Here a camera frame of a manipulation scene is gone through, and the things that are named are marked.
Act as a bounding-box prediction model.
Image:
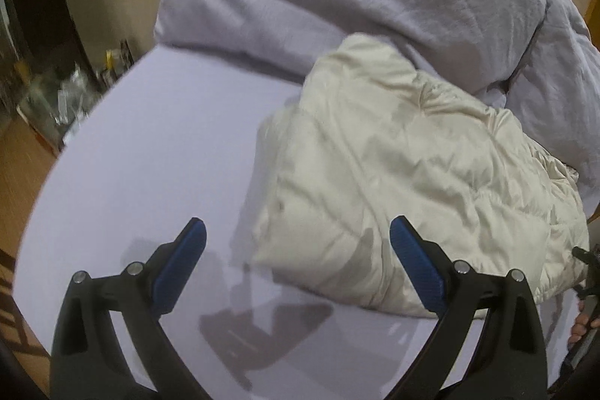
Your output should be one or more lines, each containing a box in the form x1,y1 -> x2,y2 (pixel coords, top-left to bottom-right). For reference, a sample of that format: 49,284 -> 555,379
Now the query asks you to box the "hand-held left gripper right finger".
390,215 -> 549,400

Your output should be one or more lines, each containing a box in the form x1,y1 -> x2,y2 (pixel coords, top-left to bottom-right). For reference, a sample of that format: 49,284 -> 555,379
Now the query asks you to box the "cream quilt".
250,33 -> 590,319

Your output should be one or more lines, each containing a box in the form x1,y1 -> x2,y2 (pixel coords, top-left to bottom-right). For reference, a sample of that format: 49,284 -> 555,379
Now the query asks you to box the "pile of clear plastic items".
16,39 -> 141,150

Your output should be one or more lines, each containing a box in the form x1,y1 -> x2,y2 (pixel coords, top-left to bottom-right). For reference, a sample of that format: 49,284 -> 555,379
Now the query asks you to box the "person's right hand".
567,297 -> 598,349

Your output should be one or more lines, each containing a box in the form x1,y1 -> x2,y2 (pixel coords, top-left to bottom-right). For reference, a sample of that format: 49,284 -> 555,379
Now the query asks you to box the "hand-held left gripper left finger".
49,217 -> 208,400

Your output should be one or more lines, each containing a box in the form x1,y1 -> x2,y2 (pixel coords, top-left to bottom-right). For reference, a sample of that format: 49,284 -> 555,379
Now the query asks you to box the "black television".
0,0 -> 90,110

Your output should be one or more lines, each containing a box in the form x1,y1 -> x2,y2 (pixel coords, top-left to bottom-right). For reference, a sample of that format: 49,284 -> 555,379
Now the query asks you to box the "bed with lavender sheet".
13,39 -> 600,400

